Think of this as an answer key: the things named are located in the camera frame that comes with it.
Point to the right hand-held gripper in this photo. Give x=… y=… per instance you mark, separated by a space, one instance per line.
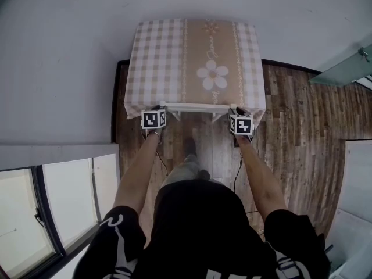
x=242 y=125

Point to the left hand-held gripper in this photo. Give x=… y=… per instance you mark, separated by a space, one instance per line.
x=153 y=119

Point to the person's right forearm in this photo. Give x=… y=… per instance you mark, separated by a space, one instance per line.
x=258 y=176

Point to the person's left forearm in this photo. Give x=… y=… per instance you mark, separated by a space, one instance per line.
x=136 y=170

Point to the table under checked cloth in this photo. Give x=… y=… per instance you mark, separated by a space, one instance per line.
x=162 y=68

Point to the person's dark shoe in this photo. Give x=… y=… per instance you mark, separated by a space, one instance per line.
x=204 y=174
x=190 y=145

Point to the person's grey trousers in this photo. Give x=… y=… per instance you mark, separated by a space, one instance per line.
x=183 y=170

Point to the beige checked flower tablecloth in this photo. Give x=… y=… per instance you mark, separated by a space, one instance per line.
x=203 y=48

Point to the frosted glass door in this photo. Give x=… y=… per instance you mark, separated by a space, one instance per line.
x=343 y=68

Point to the person's black printed shirt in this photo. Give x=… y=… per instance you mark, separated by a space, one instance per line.
x=203 y=234

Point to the white panel door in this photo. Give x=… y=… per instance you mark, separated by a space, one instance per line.
x=354 y=190

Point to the metal glass door hinge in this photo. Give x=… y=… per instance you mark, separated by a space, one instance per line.
x=363 y=54

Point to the black framed window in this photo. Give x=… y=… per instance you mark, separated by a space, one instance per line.
x=26 y=214

